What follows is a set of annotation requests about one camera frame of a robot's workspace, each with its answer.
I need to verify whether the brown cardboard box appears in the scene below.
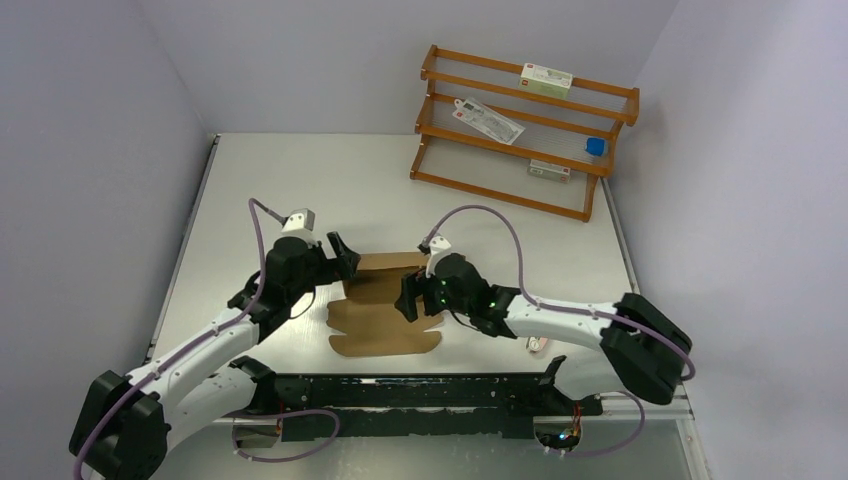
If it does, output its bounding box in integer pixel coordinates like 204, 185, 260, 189
326, 252, 442, 358

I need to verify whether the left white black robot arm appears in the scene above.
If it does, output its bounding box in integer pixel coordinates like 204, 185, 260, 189
69, 232, 361, 479

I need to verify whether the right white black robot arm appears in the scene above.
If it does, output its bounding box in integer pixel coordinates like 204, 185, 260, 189
394, 254, 692, 414

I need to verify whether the small white box lower shelf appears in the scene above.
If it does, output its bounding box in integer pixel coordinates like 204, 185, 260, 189
527, 159, 571, 183

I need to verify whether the white green box top shelf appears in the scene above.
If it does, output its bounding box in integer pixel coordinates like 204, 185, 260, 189
518, 63, 574, 100

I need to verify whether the small pink white stapler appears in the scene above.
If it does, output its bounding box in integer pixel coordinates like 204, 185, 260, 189
526, 336, 548, 354

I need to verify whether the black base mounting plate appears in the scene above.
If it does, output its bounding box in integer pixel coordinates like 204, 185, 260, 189
236, 373, 603, 441

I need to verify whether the orange wooden shelf rack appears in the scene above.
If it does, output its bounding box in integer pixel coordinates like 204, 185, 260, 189
409, 45, 640, 222

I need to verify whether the clear plastic packet with label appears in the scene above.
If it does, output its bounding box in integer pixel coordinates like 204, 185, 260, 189
452, 97, 525, 145

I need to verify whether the blue cap bottle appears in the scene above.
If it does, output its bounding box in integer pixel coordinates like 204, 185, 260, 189
585, 137, 607, 157

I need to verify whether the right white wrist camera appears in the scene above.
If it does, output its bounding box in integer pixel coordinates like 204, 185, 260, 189
425, 234, 453, 277

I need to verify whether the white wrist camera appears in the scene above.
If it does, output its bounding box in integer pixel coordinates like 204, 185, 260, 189
281, 208, 316, 244
425, 234, 453, 277

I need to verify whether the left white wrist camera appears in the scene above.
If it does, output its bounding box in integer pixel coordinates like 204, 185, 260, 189
281, 208, 316, 244

